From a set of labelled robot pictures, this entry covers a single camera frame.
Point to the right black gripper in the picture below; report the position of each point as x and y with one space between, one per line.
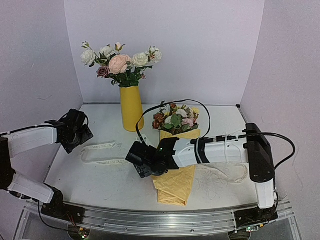
136 160

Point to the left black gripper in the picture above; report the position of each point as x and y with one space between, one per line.
87 135

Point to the cream printed ribbon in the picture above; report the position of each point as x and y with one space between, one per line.
113 153

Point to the yellow paper bouquet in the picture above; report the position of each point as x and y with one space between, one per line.
175 186

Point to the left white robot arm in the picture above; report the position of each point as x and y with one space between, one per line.
50 199

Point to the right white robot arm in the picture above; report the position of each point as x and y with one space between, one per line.
253 149

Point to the yellow ceramic vase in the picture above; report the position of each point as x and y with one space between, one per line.
131 108

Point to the white and pink flowers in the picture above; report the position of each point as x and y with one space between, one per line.
123 70

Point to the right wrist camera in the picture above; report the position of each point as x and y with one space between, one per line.
142 139

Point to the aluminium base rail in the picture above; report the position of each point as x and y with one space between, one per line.
108 223

